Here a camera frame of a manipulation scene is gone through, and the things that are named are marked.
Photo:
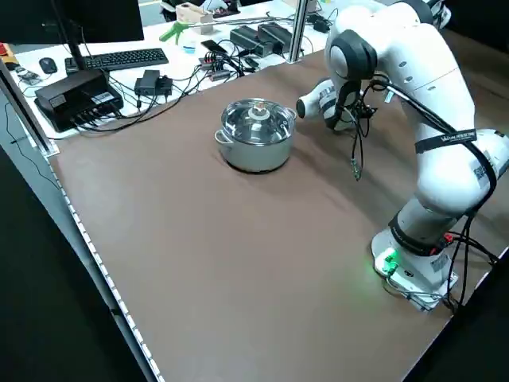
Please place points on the black smartphone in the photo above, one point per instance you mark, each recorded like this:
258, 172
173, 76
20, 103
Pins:
212, 45

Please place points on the black power brick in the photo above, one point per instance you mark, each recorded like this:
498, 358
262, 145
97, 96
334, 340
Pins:
248, 40
276, 35

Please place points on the black keyboard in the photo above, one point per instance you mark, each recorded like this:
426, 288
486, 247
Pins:
119, 59

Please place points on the black network switch box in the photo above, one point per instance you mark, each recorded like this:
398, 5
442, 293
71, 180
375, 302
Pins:
75, 95

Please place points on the wooden box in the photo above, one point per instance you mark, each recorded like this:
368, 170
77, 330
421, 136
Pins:
195, 18

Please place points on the stainless steel pot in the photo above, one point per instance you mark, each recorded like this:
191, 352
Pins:
254, 153

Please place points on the black computer monitor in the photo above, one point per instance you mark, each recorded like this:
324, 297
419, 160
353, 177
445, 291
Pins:
79, 20

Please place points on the aluminium table edge rail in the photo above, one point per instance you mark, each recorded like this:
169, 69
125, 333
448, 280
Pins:
28, 115

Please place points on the glass pot lid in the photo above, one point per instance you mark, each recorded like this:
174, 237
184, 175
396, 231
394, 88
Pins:
256, 123

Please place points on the blue and white tape roll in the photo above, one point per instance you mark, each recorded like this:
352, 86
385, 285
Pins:
190, 46

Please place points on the aluminium profile post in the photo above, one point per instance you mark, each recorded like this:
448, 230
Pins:
297, 32

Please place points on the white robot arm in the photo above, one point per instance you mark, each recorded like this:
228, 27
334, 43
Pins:
437, 119

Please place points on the black computer mouse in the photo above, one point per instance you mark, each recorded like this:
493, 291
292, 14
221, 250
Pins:
47, 65

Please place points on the black usb hub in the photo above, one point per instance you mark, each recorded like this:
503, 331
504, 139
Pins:
214, 67

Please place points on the black power adapter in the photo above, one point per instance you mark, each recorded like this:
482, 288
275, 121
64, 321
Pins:
149, 83

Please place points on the black monitor stand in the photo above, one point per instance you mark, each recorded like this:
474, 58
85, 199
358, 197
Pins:
73, 44

